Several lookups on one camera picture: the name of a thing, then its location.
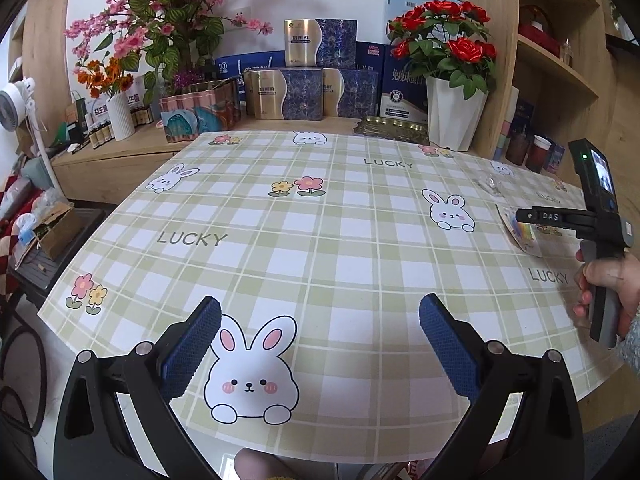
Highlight white ribbed vase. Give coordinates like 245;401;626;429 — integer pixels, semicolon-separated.
107;91;137;142

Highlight red artificial rose bouquet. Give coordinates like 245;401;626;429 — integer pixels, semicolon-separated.
387;0;499;102

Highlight stack of pastel paper cups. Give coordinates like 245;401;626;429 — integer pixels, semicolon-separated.
497;87;521;162

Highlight pink artificial blossom plant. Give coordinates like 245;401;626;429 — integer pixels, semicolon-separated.
65;0;274;92

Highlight clear plastic wrapper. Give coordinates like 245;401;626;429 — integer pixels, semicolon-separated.
477;175;504;199

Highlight wooden shelf unit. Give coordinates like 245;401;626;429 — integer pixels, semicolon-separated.
460;0;640;188

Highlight gold metal tray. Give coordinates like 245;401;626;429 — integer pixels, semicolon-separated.
354;116;431;144

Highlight green paper bag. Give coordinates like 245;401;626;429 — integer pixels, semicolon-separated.
67;91;96;145

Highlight person's right hand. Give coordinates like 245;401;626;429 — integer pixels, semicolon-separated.
573;241;640;337

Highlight black stool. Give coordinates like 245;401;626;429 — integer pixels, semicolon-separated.
7;205;109;307

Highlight teal patterned wavy box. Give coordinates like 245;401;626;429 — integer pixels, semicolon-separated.
159;80;242;145

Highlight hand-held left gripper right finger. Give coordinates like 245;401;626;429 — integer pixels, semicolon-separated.
419;294;586;480

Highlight person's right forearm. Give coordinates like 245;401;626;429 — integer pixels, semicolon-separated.
616;305;640;378

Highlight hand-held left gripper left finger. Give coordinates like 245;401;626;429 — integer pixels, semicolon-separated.
52;296;223;480

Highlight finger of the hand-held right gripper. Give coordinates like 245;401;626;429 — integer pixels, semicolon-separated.
515;206;597;227

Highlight white desk fan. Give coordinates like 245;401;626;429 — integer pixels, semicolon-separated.
0;77;57;186

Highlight row of small brown bottles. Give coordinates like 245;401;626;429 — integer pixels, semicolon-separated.
82;105;155;151

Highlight pile of clear plastic bags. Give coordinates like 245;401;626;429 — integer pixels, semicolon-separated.
0;162;62;222

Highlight white faceted vase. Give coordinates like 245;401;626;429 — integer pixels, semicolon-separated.
425;76;489;153

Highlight dark blue shelf box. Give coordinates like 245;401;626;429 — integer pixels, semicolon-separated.
512;99;536;136

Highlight small purple blue box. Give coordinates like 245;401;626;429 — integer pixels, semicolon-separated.
545;142;567;177

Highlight rainbow printed white packet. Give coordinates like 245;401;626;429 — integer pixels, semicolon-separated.
495;204;544;259

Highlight plain dark blue box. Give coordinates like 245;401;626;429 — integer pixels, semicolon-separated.
355;41;386;71

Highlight brown glass jar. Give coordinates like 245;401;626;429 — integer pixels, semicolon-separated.
506;130;531;167

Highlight red teapot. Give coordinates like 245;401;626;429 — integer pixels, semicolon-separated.
517;5;561;59

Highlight blue and white flat box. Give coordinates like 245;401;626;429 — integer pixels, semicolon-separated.
215;51;287;103

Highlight red white checked cloth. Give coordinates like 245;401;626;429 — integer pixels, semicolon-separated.
0;217;24;297

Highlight open cardboard box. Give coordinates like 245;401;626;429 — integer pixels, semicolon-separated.
15;202;87;262

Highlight blue and gold gift box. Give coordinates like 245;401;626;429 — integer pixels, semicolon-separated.
322;67;380;117
284;18;359;69
248;69;325;122

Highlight blue box with round emblem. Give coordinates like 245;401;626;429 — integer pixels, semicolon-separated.
382;42;432;124

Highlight red jar with white lid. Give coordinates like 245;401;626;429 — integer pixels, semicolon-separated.
527;135;551;174

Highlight orange artificial flowers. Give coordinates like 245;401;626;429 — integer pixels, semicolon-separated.
75;57;134;99

